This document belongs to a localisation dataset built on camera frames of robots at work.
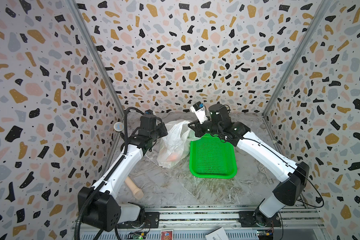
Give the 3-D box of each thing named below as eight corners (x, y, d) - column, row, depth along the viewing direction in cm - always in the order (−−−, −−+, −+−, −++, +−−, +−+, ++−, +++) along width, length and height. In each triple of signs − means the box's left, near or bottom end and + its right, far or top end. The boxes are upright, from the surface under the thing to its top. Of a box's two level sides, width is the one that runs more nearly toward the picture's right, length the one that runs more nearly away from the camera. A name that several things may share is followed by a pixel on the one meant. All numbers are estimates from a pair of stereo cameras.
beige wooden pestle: (138, 201, 81) (136, 199, 78) (125, 182, 88) (123, 179, 85) (145, 195, 83) (144, 193, 80) (132, 177, 90) (130, 174, 87)
